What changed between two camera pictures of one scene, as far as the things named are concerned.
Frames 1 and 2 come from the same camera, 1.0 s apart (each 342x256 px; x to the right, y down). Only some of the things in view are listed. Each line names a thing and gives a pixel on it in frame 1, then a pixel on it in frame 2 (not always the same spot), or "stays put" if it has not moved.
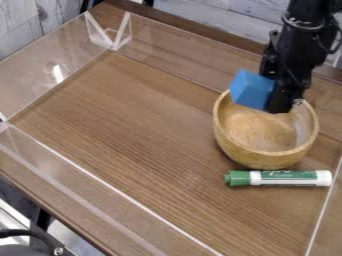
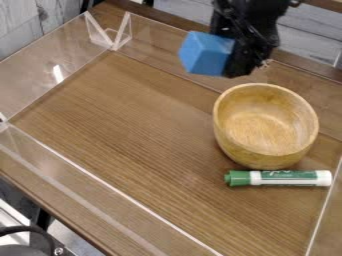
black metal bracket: [52, 247] stays put
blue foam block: [253, 89] → [203, 52]
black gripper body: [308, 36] → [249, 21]
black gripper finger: [284, 94] → [245, 58]
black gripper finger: [269, 65] → [221, 28]
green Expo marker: [290, 178] stays put
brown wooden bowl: [267, 140] stays put
